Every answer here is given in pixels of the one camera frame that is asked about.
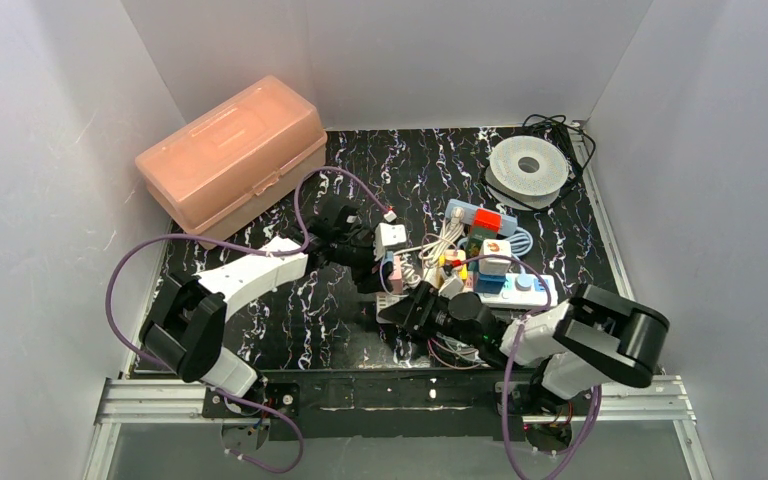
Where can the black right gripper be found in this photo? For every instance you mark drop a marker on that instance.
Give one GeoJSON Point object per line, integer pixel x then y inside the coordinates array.
{"type": "Point", "coordinates": [420, 307]}

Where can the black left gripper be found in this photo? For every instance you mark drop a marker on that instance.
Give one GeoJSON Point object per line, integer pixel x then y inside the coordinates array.
{"type": "Point", "coordinates": [371, 266]}

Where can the pink charger plug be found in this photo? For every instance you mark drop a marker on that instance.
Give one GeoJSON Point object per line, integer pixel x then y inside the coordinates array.
{"type": "Point", "coordinates": [395, 278]}

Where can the small white USB power strip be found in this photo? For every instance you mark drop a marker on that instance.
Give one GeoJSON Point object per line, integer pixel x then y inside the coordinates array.
{"type": "Point", "coordinates": [391, 309]}

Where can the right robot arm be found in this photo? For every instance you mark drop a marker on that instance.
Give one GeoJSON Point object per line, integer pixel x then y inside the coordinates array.
{"type": "Point", "coordinates": [589, 339]}

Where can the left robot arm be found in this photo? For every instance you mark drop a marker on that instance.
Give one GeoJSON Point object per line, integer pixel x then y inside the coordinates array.
{"type": "Point", "coordinates": [184, 328]}

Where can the yellow cube socket adapter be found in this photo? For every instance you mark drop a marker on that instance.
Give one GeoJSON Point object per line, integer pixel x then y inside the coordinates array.
{"type": "Point", "coordinates": [454, 258]}

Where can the red cube plug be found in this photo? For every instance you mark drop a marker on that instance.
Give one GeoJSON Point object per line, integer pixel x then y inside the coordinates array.
{"type": "Point", "coordinates": [487, 220]}

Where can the blue cube adapter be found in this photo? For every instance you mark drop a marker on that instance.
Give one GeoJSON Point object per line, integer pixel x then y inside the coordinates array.
{"type": "Point", "coordinates": [490, 284]}

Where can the white cube adapter orange logo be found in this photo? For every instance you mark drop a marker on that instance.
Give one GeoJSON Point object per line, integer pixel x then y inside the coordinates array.
{"type": "Point", "coordinates": [495, 257]}

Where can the large white power strip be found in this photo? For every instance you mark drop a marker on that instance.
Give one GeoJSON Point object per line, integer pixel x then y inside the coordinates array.
{"type": "Point", "coordinates": [523, 291]}

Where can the dark green cube adapter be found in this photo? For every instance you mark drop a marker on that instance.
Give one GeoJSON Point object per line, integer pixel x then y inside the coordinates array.
{"type": "Point", "coordinates": [475, 238]}

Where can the light blue power strip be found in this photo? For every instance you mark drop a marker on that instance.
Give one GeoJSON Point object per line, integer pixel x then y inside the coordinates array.
{"type": "Point", "coordinates": [469, 214]}

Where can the pink translucent storage box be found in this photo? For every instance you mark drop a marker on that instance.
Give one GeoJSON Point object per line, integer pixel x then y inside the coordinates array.
{"type": "Point", "coordinates": [220, 172]}

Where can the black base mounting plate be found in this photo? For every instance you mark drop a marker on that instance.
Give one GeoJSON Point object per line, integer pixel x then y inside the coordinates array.
{"type": "Point", "coordinates": [388, 403]}

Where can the white LED strip reel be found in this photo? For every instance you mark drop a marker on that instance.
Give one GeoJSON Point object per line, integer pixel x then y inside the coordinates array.
{"type": "Point", "coordinates": [526, 173]}

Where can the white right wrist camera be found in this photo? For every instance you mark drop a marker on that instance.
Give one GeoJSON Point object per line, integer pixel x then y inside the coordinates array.
{"type": "Point", "coordinates": [451, 287]}

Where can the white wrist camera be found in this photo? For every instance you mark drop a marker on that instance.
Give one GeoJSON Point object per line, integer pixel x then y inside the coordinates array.
{"type": "Point", "coordinates": [451, 287]}
{"type": "Point", "coordinates": [388, 237]}

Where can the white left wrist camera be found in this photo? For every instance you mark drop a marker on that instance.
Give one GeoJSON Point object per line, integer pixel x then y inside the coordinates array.
{"type": "Point", "coordinates": [388, 237]}

